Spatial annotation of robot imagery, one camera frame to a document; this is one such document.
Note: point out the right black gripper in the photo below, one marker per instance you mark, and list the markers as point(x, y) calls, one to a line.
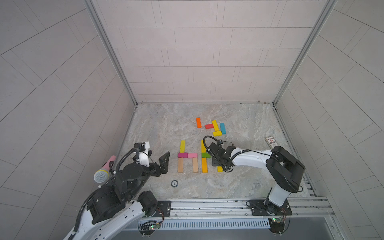
point(214, 164)

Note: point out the magenta block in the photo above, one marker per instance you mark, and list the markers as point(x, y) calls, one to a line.
point(183, 155)

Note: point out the orange block top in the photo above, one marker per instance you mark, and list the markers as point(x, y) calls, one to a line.
point(199, 124)

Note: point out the pink block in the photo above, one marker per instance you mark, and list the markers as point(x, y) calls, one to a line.
point(192, 155)

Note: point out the small printed card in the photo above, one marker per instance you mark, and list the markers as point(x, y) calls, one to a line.
point(271, 141)

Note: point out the right circuit board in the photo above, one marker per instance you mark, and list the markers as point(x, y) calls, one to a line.
point(277, 225)

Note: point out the left circuit board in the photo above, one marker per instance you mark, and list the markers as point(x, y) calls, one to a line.
point(148, 228)

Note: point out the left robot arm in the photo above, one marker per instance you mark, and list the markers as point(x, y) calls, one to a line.
point(119, 200)

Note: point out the teal block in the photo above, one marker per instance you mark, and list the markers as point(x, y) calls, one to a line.
point(223, 128)

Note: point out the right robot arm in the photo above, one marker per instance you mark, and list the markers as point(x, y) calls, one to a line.
point(286, 170)

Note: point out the green block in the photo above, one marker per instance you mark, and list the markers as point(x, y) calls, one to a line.
point(205, 155)

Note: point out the orange block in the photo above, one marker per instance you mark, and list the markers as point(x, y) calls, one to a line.
point(199, 124)
point(204, 165)

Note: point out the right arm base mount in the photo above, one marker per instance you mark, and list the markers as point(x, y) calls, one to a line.
point(258, 208)

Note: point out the circuit board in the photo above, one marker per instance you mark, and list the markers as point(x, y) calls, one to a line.
point(148, 228)
point(277, 225)

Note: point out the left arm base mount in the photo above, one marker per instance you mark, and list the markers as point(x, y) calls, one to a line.
point(163, 210)

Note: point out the pink microphone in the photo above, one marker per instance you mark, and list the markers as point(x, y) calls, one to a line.
point(106, 171)

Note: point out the aluminium rail frame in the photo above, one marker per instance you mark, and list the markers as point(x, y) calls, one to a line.
point(236, 209)

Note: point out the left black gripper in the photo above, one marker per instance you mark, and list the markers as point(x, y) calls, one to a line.
point(157, 171)

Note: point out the yellow block small horizontal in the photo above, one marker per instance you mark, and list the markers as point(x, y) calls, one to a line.
point(217, 133)

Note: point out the tan wooden block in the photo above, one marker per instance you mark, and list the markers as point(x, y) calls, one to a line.
point(180, 165)
point(195, 165)

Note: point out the yellow block short vertical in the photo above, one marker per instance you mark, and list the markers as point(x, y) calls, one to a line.
point(220, 169)

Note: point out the yellow block upper diagonal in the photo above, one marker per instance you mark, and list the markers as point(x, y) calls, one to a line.
point(215, 125)

